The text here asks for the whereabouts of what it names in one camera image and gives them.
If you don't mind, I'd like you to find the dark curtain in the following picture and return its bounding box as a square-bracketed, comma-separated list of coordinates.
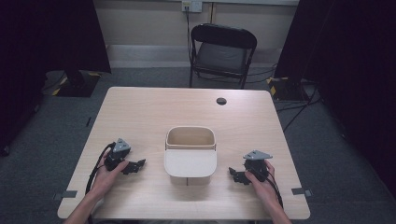
[274, 0, 396, 190]
[0, 0, 112, 157]

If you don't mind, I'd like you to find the black folding chair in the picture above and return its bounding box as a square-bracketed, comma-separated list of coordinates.
[189, 22, 259, 91]

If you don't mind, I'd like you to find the person's right hand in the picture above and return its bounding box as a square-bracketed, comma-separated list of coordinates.
[245, 160, 281, 206]

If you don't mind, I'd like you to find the black floor cable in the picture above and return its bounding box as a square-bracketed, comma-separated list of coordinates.
[276, 85, 322, 133]
[199, 63, 278, 85]

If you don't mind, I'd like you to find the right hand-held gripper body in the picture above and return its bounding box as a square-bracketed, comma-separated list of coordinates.
[242, 149, 274, 183]

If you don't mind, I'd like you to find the black socket cable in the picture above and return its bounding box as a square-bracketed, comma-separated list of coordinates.
[185, 6, 192, 64]

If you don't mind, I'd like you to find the white wall socket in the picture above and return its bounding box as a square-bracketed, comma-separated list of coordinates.
[181, 0, 204, 14]

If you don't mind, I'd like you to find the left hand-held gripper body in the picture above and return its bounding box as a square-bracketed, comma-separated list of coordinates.
[104, 138, 132, 172]

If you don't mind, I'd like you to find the beige plastic bin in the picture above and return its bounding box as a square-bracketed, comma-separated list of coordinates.
[163, 125, 219, 187]

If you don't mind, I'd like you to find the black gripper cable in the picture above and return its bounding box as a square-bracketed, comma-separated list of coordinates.
[85, 142, 117, 224]
[255, 169, 285, 209]

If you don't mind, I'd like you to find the black stand base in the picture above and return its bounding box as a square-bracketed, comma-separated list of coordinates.
[266, 77, 313, 103]
[51, 70, 103, 98]

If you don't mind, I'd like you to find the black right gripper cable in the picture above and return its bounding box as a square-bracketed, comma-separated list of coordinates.
[255, 169, 285, 209]

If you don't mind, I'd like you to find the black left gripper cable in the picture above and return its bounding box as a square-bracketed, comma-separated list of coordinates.
[85, 142, 117, 224]

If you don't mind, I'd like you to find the person's left hand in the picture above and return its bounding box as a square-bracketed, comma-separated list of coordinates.
[90, 151, 130, 200]

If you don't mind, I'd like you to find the grey floor tape strip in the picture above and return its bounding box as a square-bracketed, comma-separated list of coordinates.
[290, 187, 314, 198]
[52, 189, 78, 201]

